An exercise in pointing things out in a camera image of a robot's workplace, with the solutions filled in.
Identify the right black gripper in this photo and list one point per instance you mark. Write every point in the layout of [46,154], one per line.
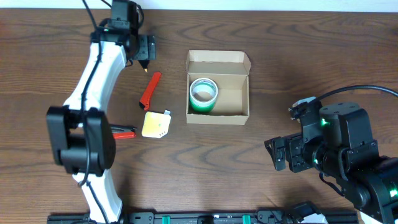
[292,154]

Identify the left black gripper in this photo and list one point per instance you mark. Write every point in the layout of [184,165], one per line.
[147,48]

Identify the brown cardboard box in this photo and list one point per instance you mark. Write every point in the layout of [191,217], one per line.
[230,71]

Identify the red utility knife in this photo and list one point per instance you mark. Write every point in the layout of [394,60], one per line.
[144,102]

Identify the green tape roll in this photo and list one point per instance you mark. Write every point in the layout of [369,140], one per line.
[203,94]

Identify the red black stapler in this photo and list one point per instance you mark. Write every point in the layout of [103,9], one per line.
[123,132]

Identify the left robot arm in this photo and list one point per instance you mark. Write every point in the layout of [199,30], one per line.
[81,136]

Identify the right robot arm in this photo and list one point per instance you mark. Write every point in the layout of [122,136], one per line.
[337,141]

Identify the yellow sticky note pad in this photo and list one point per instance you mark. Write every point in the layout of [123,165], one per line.
[156,125]

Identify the black mounting rail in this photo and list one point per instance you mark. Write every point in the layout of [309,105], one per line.
[263,216]

